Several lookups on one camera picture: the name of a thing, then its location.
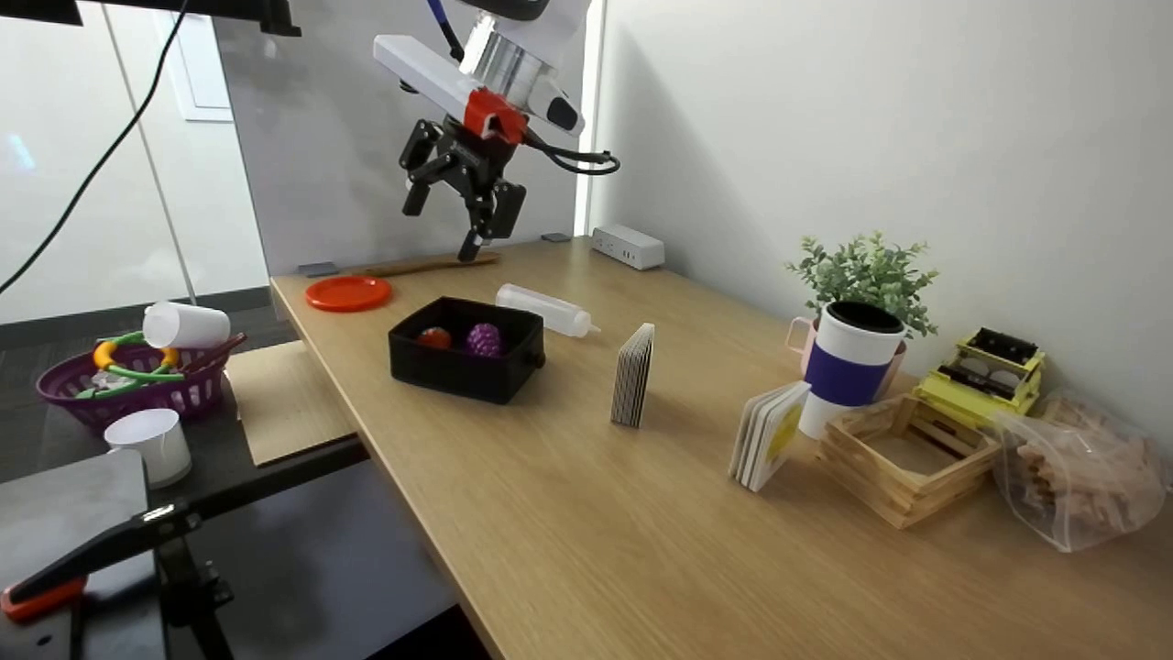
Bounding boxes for white paper cup lying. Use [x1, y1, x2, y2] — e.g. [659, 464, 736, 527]
[144, 301, 231, 350]

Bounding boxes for white power strip box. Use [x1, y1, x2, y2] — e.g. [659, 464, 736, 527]
[591, 223, 667, 273]

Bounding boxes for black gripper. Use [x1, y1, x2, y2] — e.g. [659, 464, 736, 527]
[401, 122, 523, 266]

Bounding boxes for white cup blue sleeve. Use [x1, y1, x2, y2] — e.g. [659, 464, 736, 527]
[798, 301, 905, 439]

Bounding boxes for wooden slat crate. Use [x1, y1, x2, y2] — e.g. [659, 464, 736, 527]
[820, 397, 999, 527]

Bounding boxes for yellow toy machine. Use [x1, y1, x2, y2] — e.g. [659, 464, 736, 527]
[918, 328, 1047, 428]

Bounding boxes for black hanging cable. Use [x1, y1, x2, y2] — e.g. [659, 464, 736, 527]
[0, 0, 199, 301]

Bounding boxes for clear container wooden pieces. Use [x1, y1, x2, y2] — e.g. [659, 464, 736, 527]
[992, 394, 1166, 553]

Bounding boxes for red round plate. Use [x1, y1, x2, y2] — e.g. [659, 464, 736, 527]
[303, 274, 393, 311]

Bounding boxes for stack of picture cards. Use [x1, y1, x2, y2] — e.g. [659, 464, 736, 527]
[728, 381, 810, 492]

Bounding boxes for red toy strawberry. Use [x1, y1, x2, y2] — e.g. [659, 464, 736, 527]
[419, 328, 454, 351]

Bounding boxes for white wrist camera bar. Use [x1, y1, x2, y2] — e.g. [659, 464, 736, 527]
[373, 34, 474, 113]

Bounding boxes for clear squeeze bottle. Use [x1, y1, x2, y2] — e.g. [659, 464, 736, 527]
[495, 282, 595, 338]

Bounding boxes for black rectangular box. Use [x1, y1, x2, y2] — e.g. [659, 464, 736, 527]
[387, 299, 546, 405]

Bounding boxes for green potted plant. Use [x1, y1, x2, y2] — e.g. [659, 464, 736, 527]
[792, 233, 938, 338]

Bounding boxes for purple toy grapes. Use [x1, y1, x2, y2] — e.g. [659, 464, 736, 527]
[464, 322, 502, 359]

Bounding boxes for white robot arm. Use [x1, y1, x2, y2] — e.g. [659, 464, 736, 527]
[373, 0, 617, 260]

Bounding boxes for black tripod camera stand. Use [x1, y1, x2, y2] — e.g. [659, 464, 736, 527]
[0, 436, 365, 660]

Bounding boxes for purple plastic basket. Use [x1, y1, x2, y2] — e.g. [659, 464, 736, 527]
[38, 338, 239, 434]

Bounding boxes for white triangular card box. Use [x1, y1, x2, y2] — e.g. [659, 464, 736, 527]
[613, 322, 655, 428]

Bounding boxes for white paper cup standing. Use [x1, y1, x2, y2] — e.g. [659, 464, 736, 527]
[104, 406, 189, 487]

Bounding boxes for brown cardboard sheet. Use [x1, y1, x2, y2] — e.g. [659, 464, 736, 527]
[226, 340, 352, 466]

